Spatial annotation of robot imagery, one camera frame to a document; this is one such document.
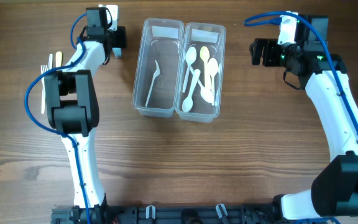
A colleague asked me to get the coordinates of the white fork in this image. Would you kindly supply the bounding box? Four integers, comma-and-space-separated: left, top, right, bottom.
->
48, 54, 53, 70
40, 65, 48, 114
112, 47, 122, 58

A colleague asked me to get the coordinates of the right clear plastic container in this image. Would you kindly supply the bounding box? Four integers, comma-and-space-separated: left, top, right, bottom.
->
175, 22, 226, 123

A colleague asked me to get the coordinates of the yellow plastic fork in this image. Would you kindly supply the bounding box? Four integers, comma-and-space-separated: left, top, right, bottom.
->
55, 51, 63, 67

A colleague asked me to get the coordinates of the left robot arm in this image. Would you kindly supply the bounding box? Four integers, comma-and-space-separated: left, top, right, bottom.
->
45, 4, 127, 223

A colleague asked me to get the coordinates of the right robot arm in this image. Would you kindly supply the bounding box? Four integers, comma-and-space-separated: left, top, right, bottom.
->
244, 11, 358, 223

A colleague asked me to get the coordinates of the white plastic spoon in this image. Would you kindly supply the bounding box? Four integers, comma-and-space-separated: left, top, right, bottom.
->
190, 67, 214, 105
182, 69, 201, 113
182, 47, 196, 93
208, 58, 219, 106

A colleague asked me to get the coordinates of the white fork diagonal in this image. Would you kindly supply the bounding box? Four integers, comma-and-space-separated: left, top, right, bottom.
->
145, 60, 160, 107

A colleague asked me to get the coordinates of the left blue cable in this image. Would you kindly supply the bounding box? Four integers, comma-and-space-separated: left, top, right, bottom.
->
24, 12, 91, 224

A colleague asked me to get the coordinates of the left clear plastic container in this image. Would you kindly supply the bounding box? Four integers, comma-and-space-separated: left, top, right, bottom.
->
132, 18, 184, 118

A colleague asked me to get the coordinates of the blue cable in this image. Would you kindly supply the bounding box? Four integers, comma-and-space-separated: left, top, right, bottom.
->
243, 11, 358, 224
24, 12, 91, 224

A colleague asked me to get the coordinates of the clear plastic container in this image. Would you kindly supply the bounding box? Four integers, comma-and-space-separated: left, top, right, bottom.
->
175, 22, 226, 123
132, 18, 184, 118

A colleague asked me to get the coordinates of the yellow plastic spoon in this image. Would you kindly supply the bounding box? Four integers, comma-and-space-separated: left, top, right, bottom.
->
200, 46, 211, 90

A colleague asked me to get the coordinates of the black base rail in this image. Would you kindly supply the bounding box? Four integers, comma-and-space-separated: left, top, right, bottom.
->
50, 203, 291, 224

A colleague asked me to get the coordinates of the right blue cable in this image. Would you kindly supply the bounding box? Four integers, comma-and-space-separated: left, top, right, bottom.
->
243, 11, 358, 224

